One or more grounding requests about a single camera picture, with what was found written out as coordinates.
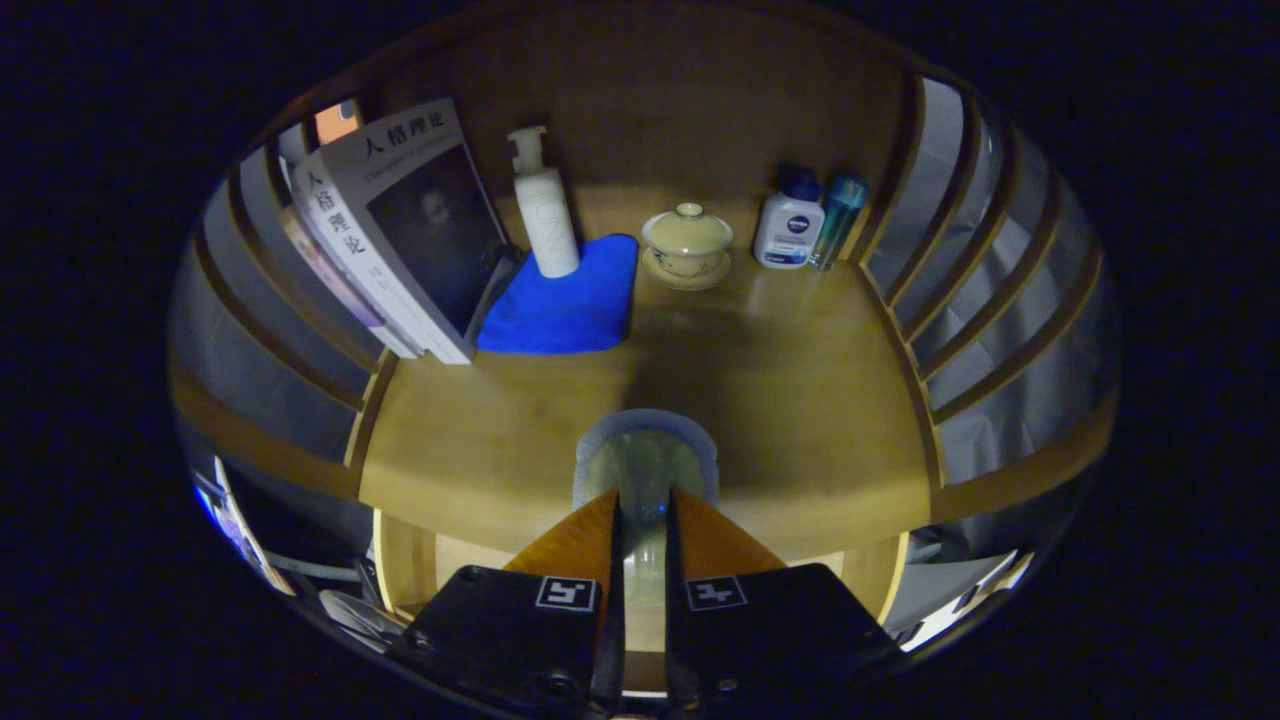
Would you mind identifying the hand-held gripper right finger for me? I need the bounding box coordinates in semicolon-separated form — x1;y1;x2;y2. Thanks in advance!
665;487;906;716

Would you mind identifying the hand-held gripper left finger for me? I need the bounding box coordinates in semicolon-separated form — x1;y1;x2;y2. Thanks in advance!
388;488;627;719

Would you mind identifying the pale green scrub brush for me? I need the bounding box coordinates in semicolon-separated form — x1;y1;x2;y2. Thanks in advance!
572;408;721;611

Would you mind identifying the wooden countertop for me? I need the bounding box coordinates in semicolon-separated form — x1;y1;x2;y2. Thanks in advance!
358;235;946;561

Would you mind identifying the wooden cabinet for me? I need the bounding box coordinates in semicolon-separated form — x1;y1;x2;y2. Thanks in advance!
168;0;1121;561

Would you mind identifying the blue cloth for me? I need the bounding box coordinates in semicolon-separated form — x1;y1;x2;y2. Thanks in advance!
476;233;640;357

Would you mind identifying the beige lidded teacup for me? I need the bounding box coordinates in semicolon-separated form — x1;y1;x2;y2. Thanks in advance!
640;202;735;292

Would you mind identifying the white pump bottle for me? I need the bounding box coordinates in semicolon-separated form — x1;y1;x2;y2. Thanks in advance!
506;125;582;280

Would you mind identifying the white bottle with blue cap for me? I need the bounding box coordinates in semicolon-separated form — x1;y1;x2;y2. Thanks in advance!
752;165;827;271

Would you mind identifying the thin purple white book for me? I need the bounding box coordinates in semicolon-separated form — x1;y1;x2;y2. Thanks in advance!
278;205;421;359

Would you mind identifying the teal bottle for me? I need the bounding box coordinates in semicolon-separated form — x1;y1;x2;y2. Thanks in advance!
810;173;869;272

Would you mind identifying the thick white book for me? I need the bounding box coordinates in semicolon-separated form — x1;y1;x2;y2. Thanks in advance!
290;97;521;366

